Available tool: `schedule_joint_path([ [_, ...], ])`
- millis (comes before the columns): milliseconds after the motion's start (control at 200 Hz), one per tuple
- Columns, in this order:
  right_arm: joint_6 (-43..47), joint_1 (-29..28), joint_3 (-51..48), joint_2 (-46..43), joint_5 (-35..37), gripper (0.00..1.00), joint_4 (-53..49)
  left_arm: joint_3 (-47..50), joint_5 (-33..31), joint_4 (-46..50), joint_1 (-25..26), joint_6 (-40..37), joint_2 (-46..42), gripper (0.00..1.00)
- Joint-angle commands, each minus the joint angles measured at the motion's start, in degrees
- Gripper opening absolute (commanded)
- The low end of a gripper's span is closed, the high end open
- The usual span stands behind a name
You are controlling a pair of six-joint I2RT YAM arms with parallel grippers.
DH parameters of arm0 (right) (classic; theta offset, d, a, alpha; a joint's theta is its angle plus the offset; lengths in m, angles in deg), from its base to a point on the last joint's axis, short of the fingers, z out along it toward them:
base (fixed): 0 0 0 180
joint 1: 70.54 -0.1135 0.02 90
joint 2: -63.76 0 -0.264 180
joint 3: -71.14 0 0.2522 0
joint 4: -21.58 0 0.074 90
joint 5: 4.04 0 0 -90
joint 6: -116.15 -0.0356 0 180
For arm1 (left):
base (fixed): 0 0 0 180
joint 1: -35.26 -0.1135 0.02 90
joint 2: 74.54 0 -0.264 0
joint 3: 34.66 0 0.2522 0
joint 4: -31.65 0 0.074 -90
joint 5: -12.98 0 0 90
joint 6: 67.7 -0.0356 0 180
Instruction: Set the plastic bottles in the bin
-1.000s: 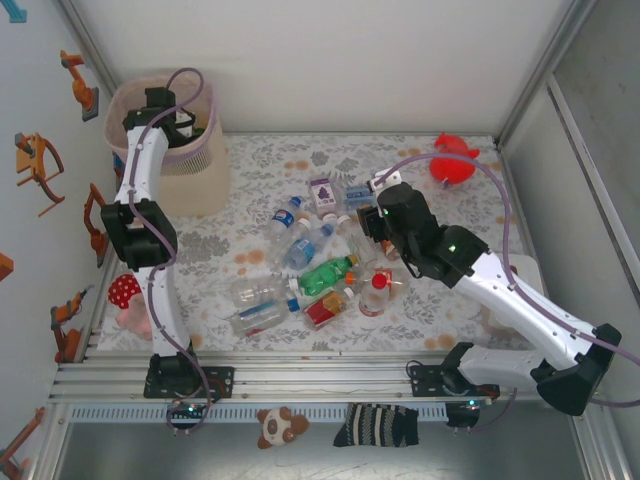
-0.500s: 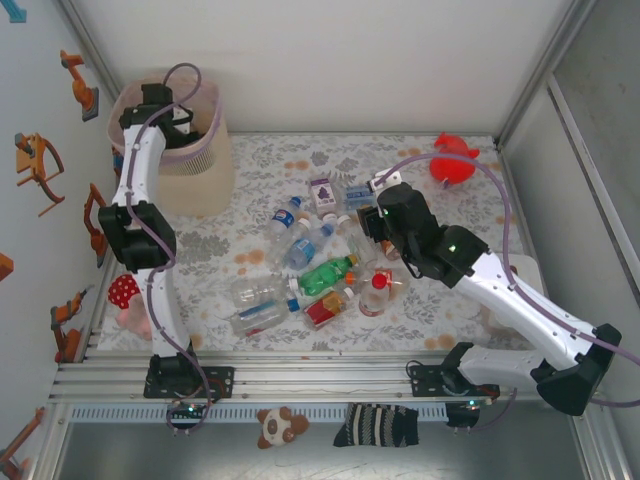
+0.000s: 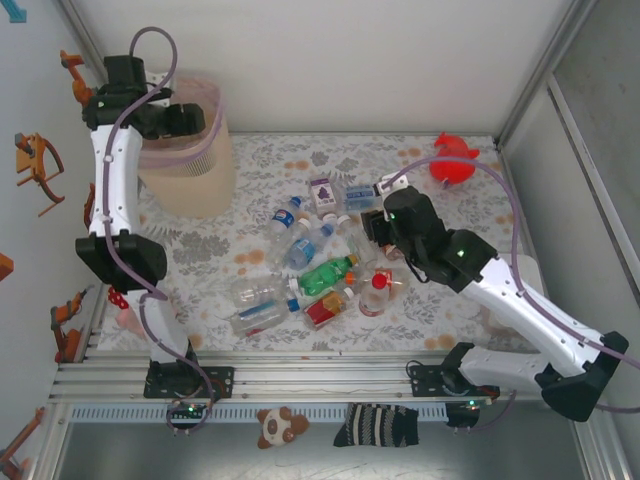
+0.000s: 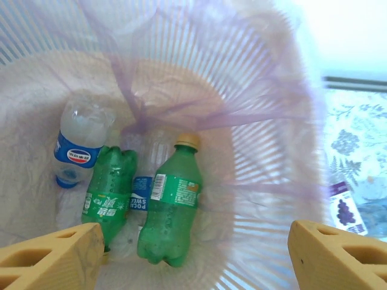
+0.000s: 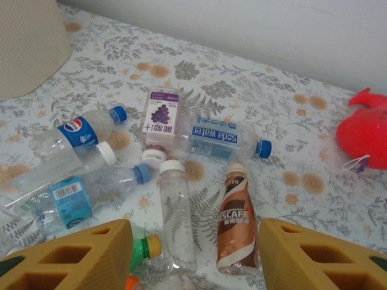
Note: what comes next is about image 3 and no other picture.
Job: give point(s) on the clear bottle pale blue label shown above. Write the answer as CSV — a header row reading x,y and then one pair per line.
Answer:
x,y
357,196

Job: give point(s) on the clear bottle white cap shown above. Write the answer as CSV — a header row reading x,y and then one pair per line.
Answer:
x,y
287,242
357,245
255,292

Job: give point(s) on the white plastic bottle cap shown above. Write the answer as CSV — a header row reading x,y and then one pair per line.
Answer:
x,y
329,218

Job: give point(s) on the clear bottle red cap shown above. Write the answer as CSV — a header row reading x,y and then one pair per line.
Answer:
x,y
372,302

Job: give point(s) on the purple grape juice carton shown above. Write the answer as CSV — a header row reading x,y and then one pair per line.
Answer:
x,y
322,192

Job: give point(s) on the clear bottle light blue cap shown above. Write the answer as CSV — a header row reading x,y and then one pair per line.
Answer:
x,y
301,250

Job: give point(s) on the clear Pepsi bottle blue cap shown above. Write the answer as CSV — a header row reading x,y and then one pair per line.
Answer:
x,y
281,217

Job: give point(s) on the clear bottle blue strip label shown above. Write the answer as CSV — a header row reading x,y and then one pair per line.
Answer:
x,y
260,317

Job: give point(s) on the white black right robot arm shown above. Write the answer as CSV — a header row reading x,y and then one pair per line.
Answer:
x,y
530,310

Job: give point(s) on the red plastic toy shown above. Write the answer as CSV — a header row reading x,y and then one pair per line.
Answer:
x,y
452,172

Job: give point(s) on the clear bottle orange cap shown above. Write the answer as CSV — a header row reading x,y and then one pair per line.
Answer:
x,y
350,278

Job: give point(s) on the floral patterned tablecloth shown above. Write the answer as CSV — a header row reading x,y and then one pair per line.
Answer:
x,y
450,320

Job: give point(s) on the large green bottle yellow cap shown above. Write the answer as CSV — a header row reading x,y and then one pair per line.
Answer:
x,y
320,277

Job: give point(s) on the red label tea bottle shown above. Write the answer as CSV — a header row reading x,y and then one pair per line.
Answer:
x,y
322,311

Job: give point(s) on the black white striped sock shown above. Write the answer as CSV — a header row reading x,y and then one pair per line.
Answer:
x,y
377,425

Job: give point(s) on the brown teddy bear toy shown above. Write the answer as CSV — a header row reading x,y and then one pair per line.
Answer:
x,y
277,427

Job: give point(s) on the pink plush toy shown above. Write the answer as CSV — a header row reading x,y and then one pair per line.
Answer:
x,y
127,320

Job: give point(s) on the aluminium frame post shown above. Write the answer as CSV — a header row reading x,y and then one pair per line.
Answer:
x,y
80,25
540,65

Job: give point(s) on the blue wall sticker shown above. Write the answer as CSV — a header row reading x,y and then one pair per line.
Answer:
x,y
15,10

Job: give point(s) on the orange curved frame wall sticker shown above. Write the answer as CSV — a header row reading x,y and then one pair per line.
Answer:
x,y
35,160

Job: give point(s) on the aluminium frame rail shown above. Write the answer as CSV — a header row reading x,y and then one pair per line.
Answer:
x,y
325,380

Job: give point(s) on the orange block wall sticker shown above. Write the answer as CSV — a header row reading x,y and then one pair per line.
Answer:
x,y
5,265

